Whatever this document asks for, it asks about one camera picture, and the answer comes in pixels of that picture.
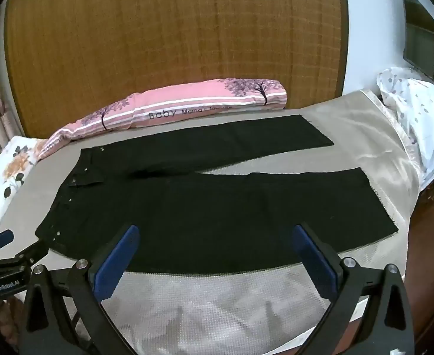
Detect white leaf-print blanket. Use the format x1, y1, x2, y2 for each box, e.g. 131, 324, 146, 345
377, 67, 434, 185

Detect wall television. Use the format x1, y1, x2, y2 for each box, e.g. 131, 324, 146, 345
399, 0, 434, 89

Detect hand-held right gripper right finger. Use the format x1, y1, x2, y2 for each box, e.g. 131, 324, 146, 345
290, 222, 415, 355

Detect grey bed cover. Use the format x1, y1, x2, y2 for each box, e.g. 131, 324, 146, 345
0, 89, 421, 355

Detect white floral pillow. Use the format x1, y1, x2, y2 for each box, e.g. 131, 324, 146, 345
0, 135, 48, 241

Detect black pants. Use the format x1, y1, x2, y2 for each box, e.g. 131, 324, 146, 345
35, 114, 399, 275

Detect pink striped tree-print pillow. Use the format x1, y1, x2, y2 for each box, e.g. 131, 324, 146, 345
38, 78, 288, 159

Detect wooden headboard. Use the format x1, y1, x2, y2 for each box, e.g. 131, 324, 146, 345
3, 0, 351, 139

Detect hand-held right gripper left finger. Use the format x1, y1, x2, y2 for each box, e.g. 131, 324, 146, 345
19, 224, 142, 355

